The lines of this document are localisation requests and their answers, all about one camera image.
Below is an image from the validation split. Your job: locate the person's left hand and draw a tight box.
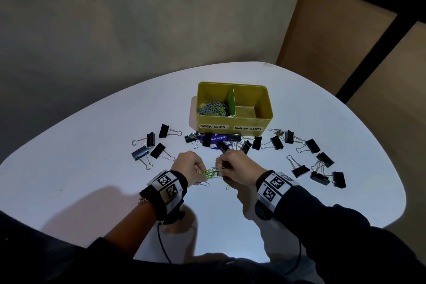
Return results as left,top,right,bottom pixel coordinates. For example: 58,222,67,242
170,150,208,188

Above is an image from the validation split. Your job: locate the person's right hand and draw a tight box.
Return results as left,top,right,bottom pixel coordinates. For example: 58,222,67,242
215,150,269,189

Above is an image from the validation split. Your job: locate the small paper clip bunch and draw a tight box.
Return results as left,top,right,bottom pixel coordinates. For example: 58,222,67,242
199,166,228,181

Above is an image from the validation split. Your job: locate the yellow divided tin box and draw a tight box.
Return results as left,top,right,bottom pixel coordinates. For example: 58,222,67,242
195,81,274,137

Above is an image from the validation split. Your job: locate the group of black binder clips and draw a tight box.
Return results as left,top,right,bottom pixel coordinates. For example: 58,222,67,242
131,123,347,190

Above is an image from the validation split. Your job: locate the person's right forearm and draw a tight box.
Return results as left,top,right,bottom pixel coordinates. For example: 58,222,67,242
276,185,426,284

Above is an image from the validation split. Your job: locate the person's left forearm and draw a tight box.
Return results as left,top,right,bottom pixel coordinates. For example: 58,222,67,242
103,199,158,258

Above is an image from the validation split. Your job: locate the person's black sweater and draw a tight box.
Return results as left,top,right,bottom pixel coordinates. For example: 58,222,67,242
0,210,426,284

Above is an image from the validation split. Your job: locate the purple round sticker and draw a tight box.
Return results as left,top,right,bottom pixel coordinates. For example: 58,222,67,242
196,132,239,151

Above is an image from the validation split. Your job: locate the wooden partition panel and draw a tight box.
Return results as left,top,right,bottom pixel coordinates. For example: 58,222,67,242
346,22,426,265
275,0,398,97

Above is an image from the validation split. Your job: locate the black left wrist camera band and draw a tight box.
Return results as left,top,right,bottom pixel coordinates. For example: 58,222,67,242
139,170,189,225

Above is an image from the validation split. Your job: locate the black wrist camera band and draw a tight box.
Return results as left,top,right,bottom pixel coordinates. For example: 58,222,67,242
139,170,189,225
254,170,300,221

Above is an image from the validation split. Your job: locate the black right wrist camera band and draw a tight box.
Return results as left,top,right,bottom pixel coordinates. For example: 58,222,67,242
254,170,300,221

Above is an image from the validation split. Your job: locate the black camera cable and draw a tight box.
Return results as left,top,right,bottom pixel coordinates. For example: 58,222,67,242
283,240,302,276
157,222,174,265

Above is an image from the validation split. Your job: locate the blue chair with black frame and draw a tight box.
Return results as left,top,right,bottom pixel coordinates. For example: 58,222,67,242
306,0,426,104

